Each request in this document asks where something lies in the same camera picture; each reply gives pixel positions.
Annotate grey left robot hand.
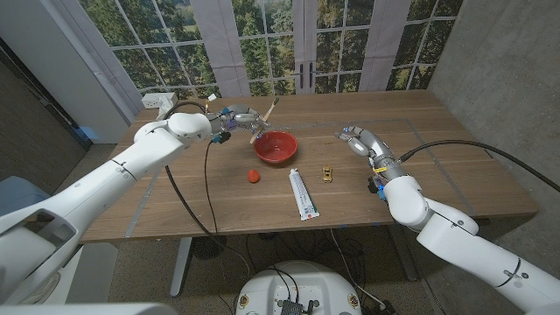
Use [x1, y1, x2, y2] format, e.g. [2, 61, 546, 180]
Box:
[209, 103, 271, 135]

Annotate red bowl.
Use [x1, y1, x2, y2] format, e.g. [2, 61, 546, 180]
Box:
[254, 130, 299, 165]

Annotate white floor cable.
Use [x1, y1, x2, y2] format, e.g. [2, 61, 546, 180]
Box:
[330, 229, 382, 307]

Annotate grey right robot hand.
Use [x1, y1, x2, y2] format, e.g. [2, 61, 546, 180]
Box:
[334, 126, 408, 181]

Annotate white toothpaste tube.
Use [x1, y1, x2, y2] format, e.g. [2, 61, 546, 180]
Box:
[288, 168, 320, 221]

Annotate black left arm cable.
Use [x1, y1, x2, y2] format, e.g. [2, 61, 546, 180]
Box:
[162, 101, 250, 275]

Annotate crumpled white tissue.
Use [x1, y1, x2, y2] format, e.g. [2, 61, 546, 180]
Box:
[155, 95, 176, 119]

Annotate printed window backdrop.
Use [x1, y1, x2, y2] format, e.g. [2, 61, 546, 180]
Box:
[78, 0, 465, 100]

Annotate wooden toothbrush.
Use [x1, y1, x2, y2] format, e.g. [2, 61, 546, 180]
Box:
[248, 96, 280, 144]

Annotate blue chair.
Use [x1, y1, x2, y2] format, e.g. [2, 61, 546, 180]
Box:
[0, 175, 49, 215]

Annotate white table leg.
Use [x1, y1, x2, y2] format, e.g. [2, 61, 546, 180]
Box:
[169, 237, 193, 298]

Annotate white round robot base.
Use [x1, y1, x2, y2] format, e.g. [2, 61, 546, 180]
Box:
[234, 260, 362, 315]

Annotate white power strip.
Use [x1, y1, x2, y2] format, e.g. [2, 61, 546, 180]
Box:
[140, 91, 179, 110]

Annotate black round floor fan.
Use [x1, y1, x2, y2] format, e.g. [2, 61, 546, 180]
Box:
[192, 235, 227, 261]

